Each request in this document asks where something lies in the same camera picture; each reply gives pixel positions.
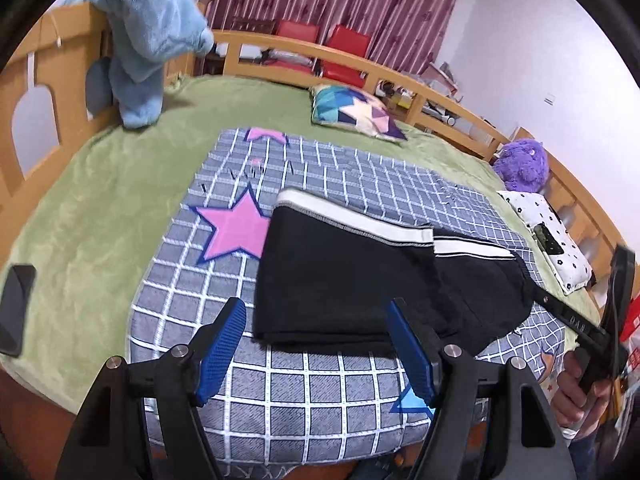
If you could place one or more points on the light blue fleece garment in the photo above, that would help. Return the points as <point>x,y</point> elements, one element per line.
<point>146,35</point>

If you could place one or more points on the black sweatpants with white stripe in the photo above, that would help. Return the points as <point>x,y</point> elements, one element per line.
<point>328,273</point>

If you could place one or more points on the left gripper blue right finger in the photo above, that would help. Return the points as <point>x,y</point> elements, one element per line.
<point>522,439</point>

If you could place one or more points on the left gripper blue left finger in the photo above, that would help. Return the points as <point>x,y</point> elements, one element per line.
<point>109,440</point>

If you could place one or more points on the purple plush monster toy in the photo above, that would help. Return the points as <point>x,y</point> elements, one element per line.
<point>523,166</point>

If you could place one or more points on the wooden bed frame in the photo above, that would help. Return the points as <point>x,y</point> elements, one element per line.
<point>45,121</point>

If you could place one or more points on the person's right hand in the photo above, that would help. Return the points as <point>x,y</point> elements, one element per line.
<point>571,405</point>

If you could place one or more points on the colourful geometric pillow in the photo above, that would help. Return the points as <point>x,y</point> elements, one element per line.
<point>350,109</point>

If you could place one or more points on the blue grid patterned quilt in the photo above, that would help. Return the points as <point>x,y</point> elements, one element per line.
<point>278,409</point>

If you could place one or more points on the green fleece bed sheet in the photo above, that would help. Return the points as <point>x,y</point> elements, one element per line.
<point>93,234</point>

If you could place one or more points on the dark phone on dotted pillow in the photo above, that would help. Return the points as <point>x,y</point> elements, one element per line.
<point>546,241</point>

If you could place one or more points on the white black-dotted pillow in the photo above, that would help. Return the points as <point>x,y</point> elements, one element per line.
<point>570,266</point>

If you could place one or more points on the white wall socket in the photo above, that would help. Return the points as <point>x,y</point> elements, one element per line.
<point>549,99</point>

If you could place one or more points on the black smartphone on sheet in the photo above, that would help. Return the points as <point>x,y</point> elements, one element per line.
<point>15,297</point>

